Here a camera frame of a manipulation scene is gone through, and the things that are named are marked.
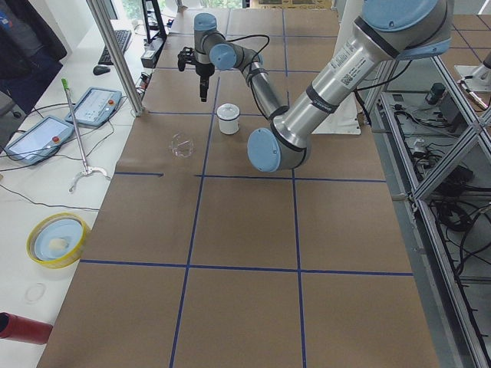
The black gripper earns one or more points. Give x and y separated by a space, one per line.
203 70

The white mug lid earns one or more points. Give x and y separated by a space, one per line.
228 112

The clear plastic funnel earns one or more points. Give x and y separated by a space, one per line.
182 145

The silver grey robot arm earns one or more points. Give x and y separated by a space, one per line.
384 30

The white enamel mug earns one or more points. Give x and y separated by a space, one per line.
229 127

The black computer mouse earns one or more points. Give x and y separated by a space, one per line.
100 69

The far blue teach pendant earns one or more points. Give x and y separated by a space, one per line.
96 106

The blue teach pendant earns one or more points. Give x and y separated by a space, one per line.
41 141
96 106

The near blue teach pendant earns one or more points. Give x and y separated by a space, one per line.
41 141

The person in dark clothes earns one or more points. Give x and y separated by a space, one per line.
31 53

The light blue plate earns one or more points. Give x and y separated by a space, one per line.
57 239

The clear round lid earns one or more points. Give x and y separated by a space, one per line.
34 293

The red cylinder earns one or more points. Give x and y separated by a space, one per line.
22 329

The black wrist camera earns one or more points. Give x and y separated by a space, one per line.
185 57

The aluminium frame post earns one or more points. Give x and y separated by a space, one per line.
104 25

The green handled reach grabber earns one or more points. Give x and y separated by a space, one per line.
87 169

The aluminium side frame rail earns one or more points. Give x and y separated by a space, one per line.
434 132

